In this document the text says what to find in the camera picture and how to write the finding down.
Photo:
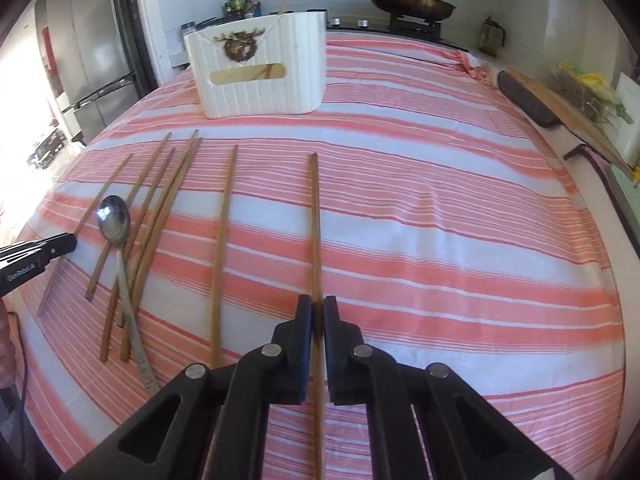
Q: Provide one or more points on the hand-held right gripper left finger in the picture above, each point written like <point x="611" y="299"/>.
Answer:
<point x="304" y="350"/>

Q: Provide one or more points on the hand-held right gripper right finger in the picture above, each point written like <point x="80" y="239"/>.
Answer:
<point x="331" y="350"/>

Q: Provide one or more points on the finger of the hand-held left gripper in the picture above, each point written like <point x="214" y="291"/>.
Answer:
<point x="55" y="245"/>

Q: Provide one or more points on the white ribbed utensil holder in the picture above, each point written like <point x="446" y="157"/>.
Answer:
<point x="280" y="85"/>

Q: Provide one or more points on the metal spoon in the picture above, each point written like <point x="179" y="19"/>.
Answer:
<point x="114" y="220"/>

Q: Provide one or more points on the pink striped tablecloth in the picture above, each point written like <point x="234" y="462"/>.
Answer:
<point x="425" y="210"/>

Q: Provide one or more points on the grey refrigerator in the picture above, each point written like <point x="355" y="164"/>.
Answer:
<point x="85" y="35"/>

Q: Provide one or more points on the spice jar set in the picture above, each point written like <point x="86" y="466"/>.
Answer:
<point x="205" y="24"/>

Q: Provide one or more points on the dark sauce bottle yellow cap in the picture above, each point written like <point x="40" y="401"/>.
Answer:
<point x="236" y="5"/>

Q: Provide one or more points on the blue label bottle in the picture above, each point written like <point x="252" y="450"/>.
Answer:
<point x="254" y="6"/>

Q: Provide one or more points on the black cutting board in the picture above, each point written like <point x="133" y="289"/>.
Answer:
<point x="525" y="100"/>

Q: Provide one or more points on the black gas hob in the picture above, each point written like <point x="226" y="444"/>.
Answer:
<point x="425" y="32"/>

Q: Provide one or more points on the wooden cutting board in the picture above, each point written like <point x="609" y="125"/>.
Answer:
<point x="565" y="110"/>

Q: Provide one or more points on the glass pitcher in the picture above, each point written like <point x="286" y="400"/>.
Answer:
<point x="492" y="35"/>

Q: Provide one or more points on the yellow plastic bag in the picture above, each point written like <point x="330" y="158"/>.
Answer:
<point x="590" y="79"/>

